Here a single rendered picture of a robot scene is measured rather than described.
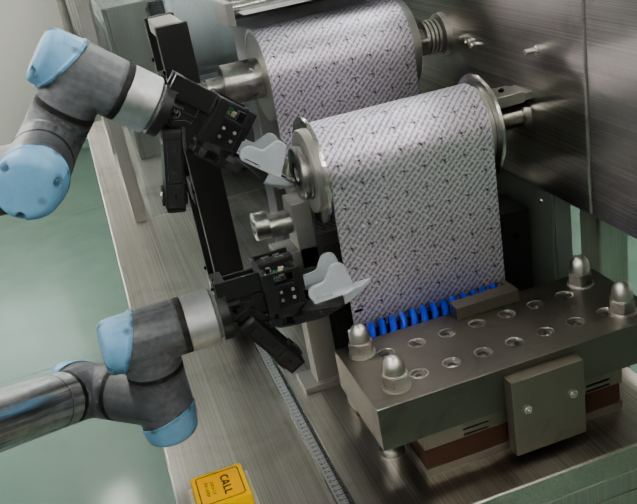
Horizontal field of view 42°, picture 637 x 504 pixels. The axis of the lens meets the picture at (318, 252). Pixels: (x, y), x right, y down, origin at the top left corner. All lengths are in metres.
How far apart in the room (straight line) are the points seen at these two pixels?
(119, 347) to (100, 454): 1.88
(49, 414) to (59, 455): 1.89
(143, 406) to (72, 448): 1.90
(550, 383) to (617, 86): 0.36
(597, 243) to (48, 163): 0.93
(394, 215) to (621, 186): 0.29
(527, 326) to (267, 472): 0.40
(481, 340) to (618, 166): 0.28
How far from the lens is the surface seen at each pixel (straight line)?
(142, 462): 2.84
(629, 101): 1.05
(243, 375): 1.38
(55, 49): 1.04
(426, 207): 1.15
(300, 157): 1.11
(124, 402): 1.15
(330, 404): 1.26
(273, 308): 1.09
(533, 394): 1.07
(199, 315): 1.08
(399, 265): 1.17
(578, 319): 1.16
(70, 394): 1.16
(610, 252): 1.52
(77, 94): 1.05
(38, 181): 0.93
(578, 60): 1.12
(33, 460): 3.05
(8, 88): 6.66
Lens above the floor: 1.61
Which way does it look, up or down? 24 degrees down
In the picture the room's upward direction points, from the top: 11 degrees counter-clockwise
